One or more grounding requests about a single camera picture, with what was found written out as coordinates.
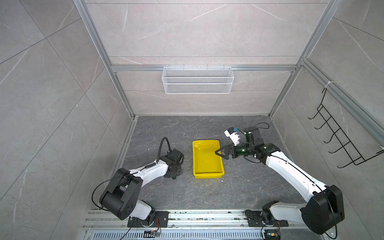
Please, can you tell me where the black wire hook rack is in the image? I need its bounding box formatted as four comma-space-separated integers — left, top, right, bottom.
308, 88, 384, 169

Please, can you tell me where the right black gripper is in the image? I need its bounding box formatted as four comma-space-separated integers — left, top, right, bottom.
215, 141, 254, 160

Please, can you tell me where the white wire mesh basket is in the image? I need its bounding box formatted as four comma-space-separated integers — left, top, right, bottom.
162, 67, 235, 95

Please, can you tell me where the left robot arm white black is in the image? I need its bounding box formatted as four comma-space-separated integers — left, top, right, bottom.
99, 149, 184, 226

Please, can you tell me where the yellow plastic bin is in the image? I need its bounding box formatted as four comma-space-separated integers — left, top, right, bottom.
192, 140, 225, 179

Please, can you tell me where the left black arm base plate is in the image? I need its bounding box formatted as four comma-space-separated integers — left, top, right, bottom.
127, 211, 170, 228

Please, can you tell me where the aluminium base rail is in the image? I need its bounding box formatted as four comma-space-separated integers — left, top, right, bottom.
78, 209, 323, 240

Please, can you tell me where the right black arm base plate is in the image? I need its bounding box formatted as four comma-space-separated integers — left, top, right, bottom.
244, 210, 289, 227

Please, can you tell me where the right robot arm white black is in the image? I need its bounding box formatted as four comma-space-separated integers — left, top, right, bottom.
215, 127, 345, 235

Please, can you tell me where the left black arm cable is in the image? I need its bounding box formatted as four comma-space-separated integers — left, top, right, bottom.
156, 137, 172, 164

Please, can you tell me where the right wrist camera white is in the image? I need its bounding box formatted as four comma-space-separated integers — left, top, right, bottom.
224, 127, 245, 146

